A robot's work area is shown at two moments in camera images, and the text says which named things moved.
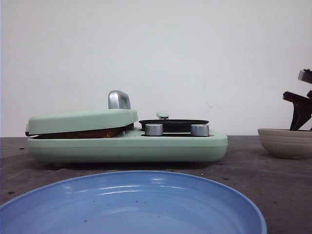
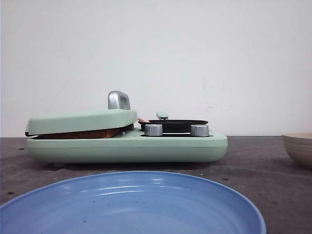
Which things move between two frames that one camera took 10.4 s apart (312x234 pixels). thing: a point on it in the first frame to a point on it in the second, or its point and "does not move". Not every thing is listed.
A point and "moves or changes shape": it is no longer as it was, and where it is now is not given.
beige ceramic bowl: (287, 143) moves or changes shape
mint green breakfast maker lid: (119, 113) does not move
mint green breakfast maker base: (132, 146) does not move
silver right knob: (200, 130) does not move
